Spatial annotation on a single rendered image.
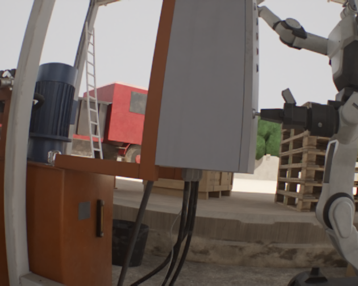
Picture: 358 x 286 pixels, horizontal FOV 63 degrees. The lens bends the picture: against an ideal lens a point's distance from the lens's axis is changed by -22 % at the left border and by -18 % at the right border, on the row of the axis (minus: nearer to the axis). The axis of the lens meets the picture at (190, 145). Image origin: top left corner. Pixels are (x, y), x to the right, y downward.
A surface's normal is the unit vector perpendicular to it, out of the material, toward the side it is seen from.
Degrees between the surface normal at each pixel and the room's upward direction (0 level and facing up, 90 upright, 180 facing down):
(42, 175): 90
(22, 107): 91
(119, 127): 90
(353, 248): 113
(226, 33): 90
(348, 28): 81
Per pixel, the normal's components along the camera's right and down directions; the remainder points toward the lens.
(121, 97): 0.70, -0.05
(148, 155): -0.22, -0.09
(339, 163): -0.08, 0.35
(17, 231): 0.97, 0.09
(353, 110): -0.16, -0.49
